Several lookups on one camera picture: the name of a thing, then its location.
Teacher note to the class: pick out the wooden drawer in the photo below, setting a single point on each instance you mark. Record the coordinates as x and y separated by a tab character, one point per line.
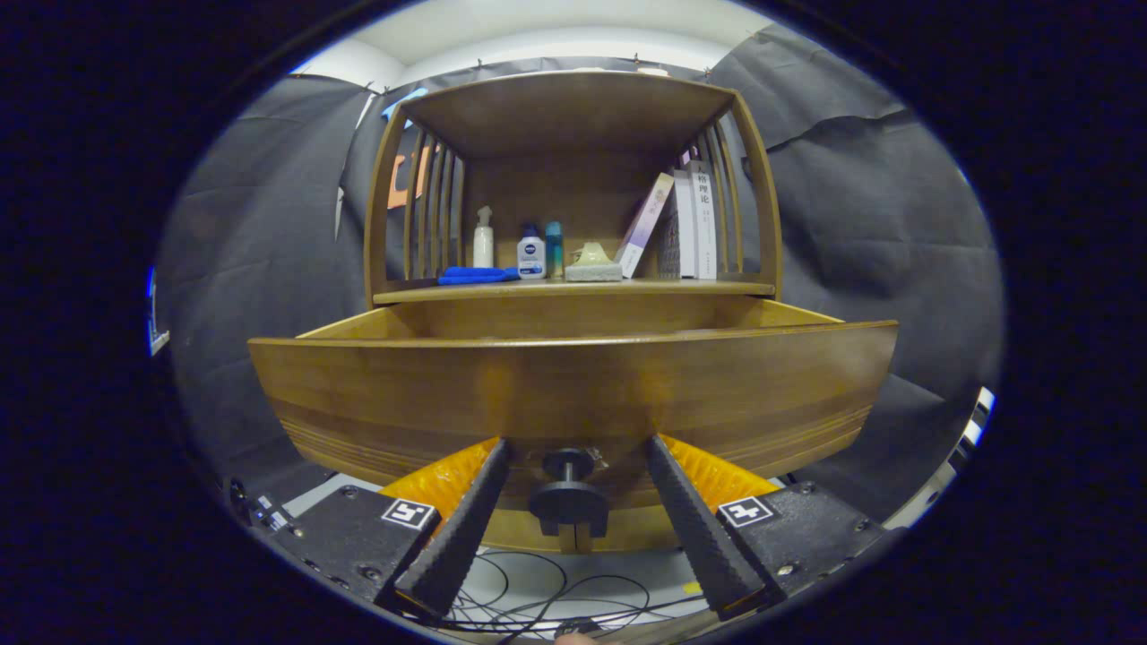
573	385

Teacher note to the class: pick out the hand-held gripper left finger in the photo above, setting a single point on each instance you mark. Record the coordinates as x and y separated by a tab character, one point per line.
466	528

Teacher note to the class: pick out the wooden cabinet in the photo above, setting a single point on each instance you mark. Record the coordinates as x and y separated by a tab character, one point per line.
564	116

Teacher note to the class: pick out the blue cloth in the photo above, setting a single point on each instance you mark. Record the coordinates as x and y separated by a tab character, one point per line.
475	275

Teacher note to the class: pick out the purple leaning book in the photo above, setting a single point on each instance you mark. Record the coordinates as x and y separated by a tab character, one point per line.
643	228

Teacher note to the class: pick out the white blue-label lotion bottle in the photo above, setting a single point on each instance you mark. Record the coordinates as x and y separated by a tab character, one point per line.
531	257

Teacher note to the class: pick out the white book with black characters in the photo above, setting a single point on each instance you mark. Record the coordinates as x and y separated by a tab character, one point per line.
705	224

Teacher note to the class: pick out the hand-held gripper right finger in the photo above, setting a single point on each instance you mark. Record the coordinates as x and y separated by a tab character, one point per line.
699	528

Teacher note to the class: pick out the wooden countertop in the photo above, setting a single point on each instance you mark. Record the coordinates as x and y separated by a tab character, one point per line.
672	287

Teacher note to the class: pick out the plain white book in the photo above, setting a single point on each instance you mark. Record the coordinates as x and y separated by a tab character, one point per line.
685	233

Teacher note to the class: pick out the teal bottle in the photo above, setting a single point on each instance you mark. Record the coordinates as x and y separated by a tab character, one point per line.
555	251

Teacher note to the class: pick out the dark patterned book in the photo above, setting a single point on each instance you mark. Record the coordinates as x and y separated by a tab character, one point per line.
669	251

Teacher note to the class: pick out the white pump bottle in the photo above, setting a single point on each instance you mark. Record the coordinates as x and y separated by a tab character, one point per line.
484	246

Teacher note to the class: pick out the black drawer knob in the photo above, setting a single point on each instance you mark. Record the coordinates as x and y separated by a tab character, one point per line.
568	502

